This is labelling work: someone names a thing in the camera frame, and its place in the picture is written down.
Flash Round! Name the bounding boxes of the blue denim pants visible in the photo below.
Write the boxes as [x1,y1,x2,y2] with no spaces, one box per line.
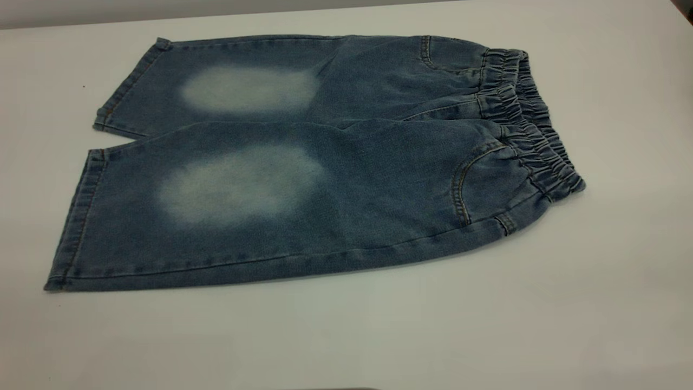
[43,34,587,293]

